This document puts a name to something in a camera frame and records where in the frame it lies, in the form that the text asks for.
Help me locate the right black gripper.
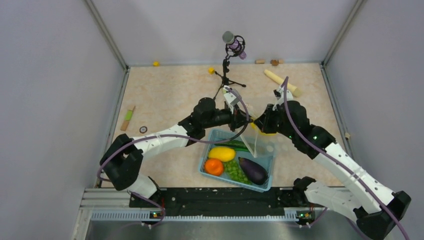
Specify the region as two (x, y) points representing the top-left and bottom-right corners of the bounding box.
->
(254, 103), (296, 140)

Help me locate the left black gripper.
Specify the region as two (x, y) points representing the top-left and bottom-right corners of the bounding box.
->
(203, 103), (253, 132)

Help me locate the clear dotted zip bag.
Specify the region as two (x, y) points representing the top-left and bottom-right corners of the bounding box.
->
(240, 100), (291, 158)

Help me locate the yellow mango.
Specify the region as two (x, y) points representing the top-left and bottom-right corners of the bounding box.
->
(207, 146), (236, 162)

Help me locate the blue plastic basket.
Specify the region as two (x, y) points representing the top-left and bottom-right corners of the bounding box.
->
(198, 135), (276, 193)

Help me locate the orange fruit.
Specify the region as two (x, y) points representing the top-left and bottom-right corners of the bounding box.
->
(203, 158), (225, 177)

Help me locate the purple eggplant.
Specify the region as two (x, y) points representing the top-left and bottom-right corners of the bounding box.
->
(238, 157), (268, 185)

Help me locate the yellow banana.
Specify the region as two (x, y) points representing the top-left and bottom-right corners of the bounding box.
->
(250, 122), (277, 136)

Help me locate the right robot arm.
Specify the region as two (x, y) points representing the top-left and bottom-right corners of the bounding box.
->
(254, 100), (411, 240)

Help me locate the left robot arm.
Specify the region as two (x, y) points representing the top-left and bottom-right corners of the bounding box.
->
(97, 97), (251, 207)

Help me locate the green cucumber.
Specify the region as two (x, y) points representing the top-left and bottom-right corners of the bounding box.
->
(215, 140), (250, 152)

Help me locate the wooden rolling pin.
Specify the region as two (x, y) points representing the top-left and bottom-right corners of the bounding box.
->
(263, 69), (302, 97)

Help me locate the green grapes bunch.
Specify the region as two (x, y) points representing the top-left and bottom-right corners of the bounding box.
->
(223, 159), (252, 185)

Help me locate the yellow cube near microphone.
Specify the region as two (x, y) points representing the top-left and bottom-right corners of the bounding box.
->
(208, 67), (215, 75)

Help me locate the brown wooden block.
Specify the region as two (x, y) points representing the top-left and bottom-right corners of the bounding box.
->
(270, 59), (285, 67)

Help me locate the cork piece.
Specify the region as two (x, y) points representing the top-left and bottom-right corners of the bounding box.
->
(255, 59), (266, 65)

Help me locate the microphone on tripod stand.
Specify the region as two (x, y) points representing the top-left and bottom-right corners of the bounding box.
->
(212, 31), (248, 102)

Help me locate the green wooden toy knife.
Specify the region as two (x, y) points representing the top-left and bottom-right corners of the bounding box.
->
(120, 105), (136, 131)

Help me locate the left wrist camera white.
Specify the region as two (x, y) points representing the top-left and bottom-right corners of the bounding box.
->
(223, 85), (240, 106)

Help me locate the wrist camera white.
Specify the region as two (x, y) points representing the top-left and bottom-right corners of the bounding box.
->
(223, 85), (240, 106)
(273, 87), (294, 109)

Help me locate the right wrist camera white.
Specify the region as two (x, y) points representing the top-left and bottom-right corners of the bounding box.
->
(273, 87), (294, 109)

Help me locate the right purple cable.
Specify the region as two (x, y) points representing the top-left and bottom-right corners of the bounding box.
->
(281, 76), (412, 240)

